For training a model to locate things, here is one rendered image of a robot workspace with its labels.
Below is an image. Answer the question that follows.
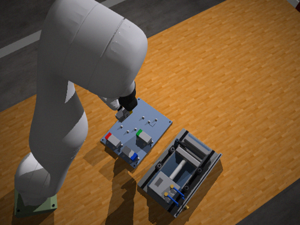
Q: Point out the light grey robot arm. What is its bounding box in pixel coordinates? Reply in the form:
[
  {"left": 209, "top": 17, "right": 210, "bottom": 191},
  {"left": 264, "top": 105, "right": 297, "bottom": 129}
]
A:
[{"left": 15, "top": 0, "right": 148, "bottom": 206}]

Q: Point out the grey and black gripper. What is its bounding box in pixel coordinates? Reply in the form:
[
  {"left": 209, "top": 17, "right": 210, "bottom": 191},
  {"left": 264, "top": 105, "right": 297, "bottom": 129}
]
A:
[{"left": 98, "top": 81, "right": 138, "bottom": 119}]

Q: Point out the grey metal blank with green end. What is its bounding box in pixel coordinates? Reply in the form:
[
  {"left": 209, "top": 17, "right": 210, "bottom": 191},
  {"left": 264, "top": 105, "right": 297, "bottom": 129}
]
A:
[{"left": 136, "top": 129, "right": 152, "bottom": 145}]

